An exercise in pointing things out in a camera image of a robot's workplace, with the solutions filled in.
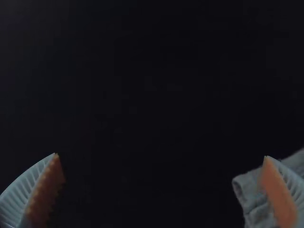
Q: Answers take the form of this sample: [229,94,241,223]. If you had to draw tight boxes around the pale towel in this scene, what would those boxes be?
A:
[231,147,304,228]

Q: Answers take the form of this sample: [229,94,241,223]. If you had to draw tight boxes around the black mat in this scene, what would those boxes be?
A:
[0,0,304,228]

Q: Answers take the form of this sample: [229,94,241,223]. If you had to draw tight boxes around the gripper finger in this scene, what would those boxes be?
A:
[0,152,67,228]
[259,155,304,228]

